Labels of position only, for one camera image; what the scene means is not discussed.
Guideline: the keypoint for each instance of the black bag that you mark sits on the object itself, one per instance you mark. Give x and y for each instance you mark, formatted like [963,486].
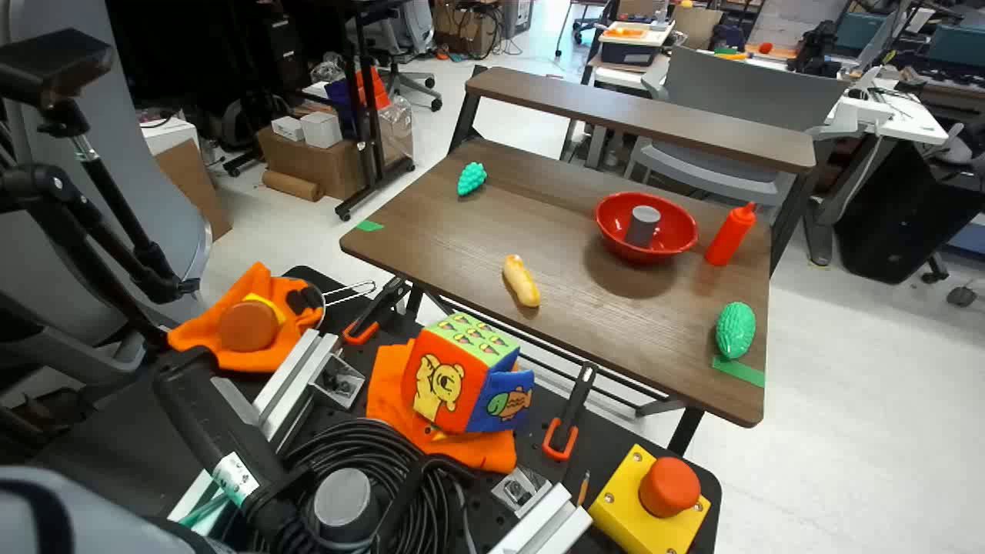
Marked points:
[896,218]

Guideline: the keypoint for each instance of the large cardboard box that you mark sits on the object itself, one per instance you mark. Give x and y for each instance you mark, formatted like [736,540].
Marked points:
[328,165]

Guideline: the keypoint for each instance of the red bowl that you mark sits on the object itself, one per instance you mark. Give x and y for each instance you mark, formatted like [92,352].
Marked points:
[618,232]

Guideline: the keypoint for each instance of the black white marker tag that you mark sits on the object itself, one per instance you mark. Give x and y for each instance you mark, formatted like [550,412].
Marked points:
[338,379]
[521,490]

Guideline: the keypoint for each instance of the white box with orange lid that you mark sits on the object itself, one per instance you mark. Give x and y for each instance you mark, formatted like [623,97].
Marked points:
[634,45]

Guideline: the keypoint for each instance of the brown and yellow round toy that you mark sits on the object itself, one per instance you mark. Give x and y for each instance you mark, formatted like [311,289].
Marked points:
[246,328]

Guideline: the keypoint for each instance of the black camera on tripod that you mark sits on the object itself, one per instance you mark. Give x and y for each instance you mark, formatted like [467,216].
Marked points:
[48,62]

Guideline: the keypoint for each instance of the large green tape strip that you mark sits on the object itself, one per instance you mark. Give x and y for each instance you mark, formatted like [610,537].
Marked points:
[740,369]

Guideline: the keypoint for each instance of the white boxes stack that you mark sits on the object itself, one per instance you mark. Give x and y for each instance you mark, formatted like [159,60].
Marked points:
[309,126]

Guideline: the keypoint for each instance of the teal plush toy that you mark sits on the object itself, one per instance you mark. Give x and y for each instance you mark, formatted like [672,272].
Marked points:
[472,179]

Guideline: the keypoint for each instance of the orange cloth under cube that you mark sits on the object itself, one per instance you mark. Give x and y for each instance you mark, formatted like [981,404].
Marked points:
[389,395]

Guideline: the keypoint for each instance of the short aluminium extrusion rail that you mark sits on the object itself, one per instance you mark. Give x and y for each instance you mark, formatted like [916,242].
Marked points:
[550,521]

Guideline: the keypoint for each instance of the red squeeze bottle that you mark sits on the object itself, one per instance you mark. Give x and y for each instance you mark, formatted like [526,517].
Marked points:
[731,237]

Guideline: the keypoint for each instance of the yellow plush toy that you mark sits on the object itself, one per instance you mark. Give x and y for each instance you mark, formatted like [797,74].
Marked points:
[521,281]

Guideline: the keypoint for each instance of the gray chair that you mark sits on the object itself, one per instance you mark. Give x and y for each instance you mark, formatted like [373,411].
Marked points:
[754,94]

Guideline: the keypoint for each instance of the gray cup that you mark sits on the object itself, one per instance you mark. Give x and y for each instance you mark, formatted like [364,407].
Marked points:
[643,225]

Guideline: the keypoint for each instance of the orange cloth with black patch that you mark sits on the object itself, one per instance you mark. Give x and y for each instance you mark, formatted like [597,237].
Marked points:
[202,334]

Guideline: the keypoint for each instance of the long aluminium extrusion rail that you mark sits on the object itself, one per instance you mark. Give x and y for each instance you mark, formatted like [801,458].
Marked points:
[298,374]

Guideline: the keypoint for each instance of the colorful soft picture cube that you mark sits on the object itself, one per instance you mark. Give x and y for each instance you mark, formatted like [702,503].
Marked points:
[452,383]

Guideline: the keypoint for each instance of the black metal stand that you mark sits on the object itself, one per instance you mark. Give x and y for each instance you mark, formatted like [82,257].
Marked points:
[368,111]

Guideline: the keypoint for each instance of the yellow emergency stop box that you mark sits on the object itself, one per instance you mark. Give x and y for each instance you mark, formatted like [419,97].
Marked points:
[628,517]

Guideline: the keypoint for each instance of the small cardboard box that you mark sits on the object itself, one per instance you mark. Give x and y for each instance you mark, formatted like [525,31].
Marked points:
[195,179]

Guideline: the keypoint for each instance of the black orange bar clamp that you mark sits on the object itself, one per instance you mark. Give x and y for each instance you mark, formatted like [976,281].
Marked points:
[371,313]
[567,420]

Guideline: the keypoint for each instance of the white desk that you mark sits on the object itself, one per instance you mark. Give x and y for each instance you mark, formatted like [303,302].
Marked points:
[895,111]

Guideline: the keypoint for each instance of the black tripod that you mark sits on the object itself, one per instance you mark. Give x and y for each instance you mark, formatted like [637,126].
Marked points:
[112,210]

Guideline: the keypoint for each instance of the red emergency stop button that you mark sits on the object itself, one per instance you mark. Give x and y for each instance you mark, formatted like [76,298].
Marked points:
[670,484]

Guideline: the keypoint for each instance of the gray round knob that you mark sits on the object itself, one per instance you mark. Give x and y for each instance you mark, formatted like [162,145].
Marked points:
[344,499]

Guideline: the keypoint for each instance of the green plush toy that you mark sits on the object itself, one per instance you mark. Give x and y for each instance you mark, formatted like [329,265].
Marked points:
[734,330]

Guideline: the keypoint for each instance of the small green tape piece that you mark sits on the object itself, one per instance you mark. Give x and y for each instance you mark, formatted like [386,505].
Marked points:
[371,225]

